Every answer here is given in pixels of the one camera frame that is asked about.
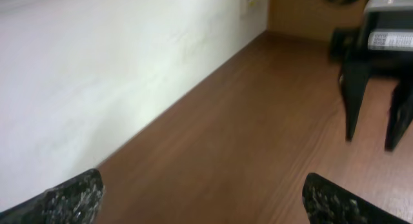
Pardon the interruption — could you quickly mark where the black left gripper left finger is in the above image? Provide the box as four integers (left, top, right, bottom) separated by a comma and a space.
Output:
1, 168, 105, 224

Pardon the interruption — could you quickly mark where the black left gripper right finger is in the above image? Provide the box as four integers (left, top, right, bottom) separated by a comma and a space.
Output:
302, 173, 408, 224

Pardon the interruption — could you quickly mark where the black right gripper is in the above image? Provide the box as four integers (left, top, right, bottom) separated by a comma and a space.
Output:
330, 0, 412, 151

